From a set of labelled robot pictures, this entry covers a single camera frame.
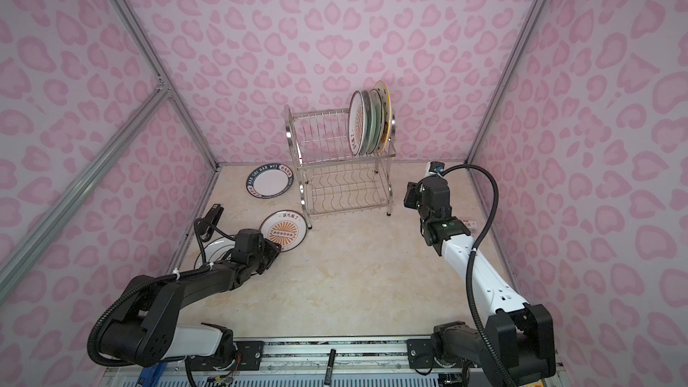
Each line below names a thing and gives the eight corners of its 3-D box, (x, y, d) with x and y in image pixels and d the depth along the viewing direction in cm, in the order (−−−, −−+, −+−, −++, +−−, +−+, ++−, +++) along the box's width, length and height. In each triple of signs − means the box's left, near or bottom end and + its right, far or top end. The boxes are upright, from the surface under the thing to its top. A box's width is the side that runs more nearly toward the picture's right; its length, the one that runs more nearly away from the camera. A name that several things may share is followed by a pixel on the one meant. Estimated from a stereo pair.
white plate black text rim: (243, 198, 111) (241, 195, 109) (253, 166, 122) (252, 163, 121) (290, 198, 111) (289, 195, 109) (296, 166, 122) (295, 163, 121)
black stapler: (197, 241, 99) (191, 235, 96) (210, 209, 108) (205, 203, 105) (212, 241, 99) (207, 235, 96) (224, 209, 108) (220, 203, 105)
